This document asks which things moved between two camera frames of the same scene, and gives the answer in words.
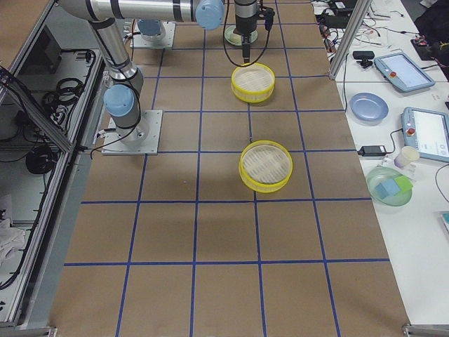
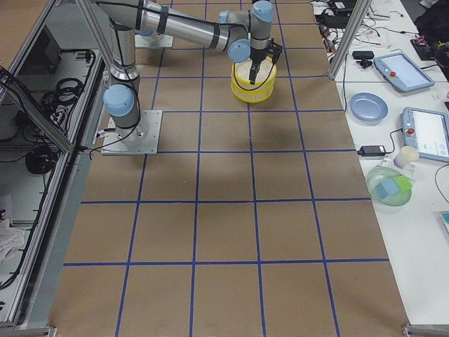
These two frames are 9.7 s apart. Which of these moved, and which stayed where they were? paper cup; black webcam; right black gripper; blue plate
Moved: right black gripper
Stayed: black webcam; blue plate; paper cup
